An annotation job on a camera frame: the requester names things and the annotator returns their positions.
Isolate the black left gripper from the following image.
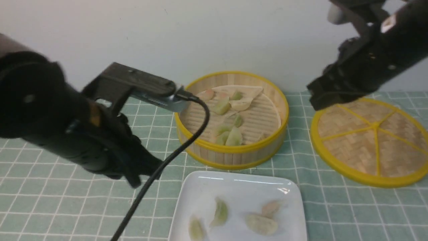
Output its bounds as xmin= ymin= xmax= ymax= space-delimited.
xmin=65 ymin=104 xmax=164 ymax=188

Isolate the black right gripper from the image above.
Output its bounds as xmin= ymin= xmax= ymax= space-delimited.
xmin=307 ymin=37 xmax=402 ymax=111

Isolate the green dumpling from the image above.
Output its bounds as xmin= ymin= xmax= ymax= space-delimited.
xmin=209 ymin=198 xmax=229 ymax=228
xmin=188 ymin=216 xmax=205 ymax=241

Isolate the large green dumpling steamer front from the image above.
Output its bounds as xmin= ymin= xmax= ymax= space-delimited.
xmin=225 ymin=126 xmax=243 ymax=146

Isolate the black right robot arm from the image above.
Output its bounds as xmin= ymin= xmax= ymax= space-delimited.
xmin=307 ymin=0 xmax=428 ymax=111

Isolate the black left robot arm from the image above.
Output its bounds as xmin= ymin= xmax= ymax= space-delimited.
xmin=0 ymin=34 xmax=163 ymax=188

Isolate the white square plate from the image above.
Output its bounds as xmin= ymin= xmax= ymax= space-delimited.
xmin=168 ymin=171 xmax=308 ymax=241

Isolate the green dumpling on plate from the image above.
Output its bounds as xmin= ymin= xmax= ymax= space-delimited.
xmin=209 ymin=198 xmax=229 ymax=228

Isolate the white dumpling on plate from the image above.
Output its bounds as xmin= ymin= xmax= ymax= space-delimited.
xmin=244 ymin=214 xmax=279 ymax=236

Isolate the pink dumpling on plate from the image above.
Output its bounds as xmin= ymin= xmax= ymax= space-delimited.
xmin=261 ymin=200 xmax=284 ymax=219

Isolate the woven bamboo steamer lid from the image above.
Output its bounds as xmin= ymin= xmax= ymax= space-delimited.
xmin=310 ymin=98 xmax=428 ymax=188

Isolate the green dumpling steamer front left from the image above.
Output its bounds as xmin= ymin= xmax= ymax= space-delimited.
xmin=215 ymin=131 xmax=230 ymax=146

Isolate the green dumpling steamer lower middle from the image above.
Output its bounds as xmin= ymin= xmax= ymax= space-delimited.
xmin=214 ymin=124 xmax=233 ymax=136

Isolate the pink dumpling in steamer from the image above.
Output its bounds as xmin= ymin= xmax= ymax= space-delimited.
xmin=199 ymin=89 xmax=215 ymax=101

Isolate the green dumpling steamer centre top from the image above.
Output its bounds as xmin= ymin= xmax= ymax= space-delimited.
xmin=212 ymin=98 xmax=231 ymax=115

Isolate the green checkered tablecloth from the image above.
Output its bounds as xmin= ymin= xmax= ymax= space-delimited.
xmin=0 ymin=91 xmax=428 ymax=241

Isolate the small green dumpling steamer middle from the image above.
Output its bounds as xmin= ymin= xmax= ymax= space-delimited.
xmin=233 ymin=114 xmax=243 ymax=128

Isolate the small green dumpling steamer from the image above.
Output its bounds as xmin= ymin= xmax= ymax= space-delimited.
xmin=233 ymin=114 xmax=243 ymax=128
xmin=230 ymin=90 xmax=243 ymax=100

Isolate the white dumpling in steamer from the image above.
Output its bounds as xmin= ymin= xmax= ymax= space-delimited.
xmin=229 ymin=97 xmax=254 ymax=112

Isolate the bamboo steamer basket yellow rim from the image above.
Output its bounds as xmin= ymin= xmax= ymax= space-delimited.
xmin=186 ymin=71 xmax=289 ymax=170

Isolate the small green dumpling steamer back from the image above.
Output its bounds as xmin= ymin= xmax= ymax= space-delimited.
xmin=230 ymin=90 xmax=243 ymax=100

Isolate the black camera cable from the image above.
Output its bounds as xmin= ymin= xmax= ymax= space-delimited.
xmin=110 ymin=88 xmax=211 ymax=241

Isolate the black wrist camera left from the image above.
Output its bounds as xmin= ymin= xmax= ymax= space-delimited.
xmin=82 ymin=62 xmax=194 ymax=115

